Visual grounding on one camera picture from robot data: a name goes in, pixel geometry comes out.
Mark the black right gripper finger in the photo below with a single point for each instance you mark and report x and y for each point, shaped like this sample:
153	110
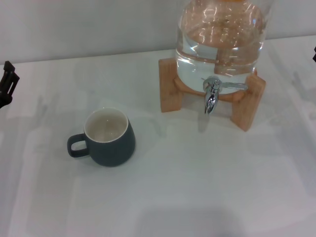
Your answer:
315	53

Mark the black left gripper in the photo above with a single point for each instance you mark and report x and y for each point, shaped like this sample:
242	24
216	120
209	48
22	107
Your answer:
5	101

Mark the chrome faucet with lever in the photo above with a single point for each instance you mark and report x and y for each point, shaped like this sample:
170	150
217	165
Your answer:
211	98

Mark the dark grey ceramic mug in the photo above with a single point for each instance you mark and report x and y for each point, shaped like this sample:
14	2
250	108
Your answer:
111	153

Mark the glass water dispenser jar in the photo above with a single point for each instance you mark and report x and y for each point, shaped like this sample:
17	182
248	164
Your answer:
197	66

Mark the wooden dispenser stand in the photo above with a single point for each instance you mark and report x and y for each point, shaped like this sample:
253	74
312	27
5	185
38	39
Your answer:
168	86

